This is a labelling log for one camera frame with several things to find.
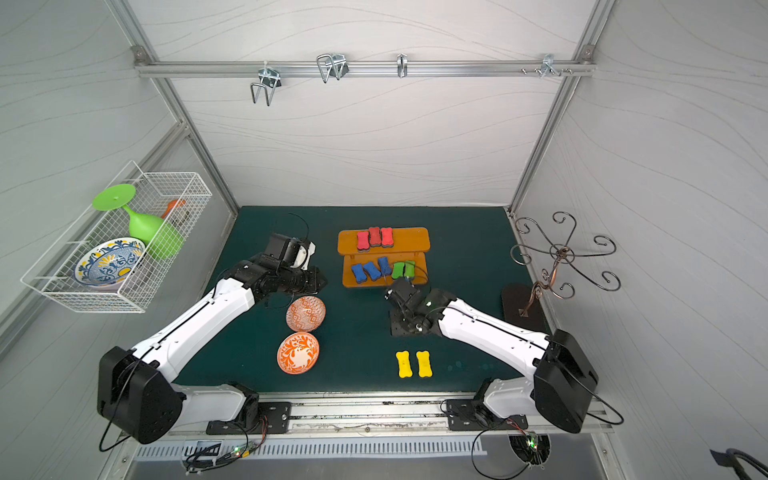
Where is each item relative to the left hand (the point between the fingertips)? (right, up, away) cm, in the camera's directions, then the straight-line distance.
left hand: (326, 282), depth 80 cm
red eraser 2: (+13, +12, +11) cm, 21 cm away
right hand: (+20, -11, 0) cm, 22 cm away
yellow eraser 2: (+27, -23, 0) cm, 35 cm away
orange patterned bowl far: (-9, -11, +10) cm, 18 cm away
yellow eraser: (+21, -23, 0) cm, 32 cm away
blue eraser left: (+7, 0, +18) cm, 19 cm away
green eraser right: (+24, +2, +18) cm, 30 cm away
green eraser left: (+20, +2, +18) cm, 27 cm away
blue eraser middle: (+11, +1, +18) cm, 21 cm away
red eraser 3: (+17, +12, +11) cm, 24 cm away
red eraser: (+9, +10, +10) cm, 17 cm away
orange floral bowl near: (-9, -21, +3) cm, 23 cm away
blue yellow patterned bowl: (-41, +7, -19) cm, 46 cm away
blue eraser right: (+15, +2, +20) cm, 25 cm away
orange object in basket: (-40, +21, -3) cm, 45 cm away
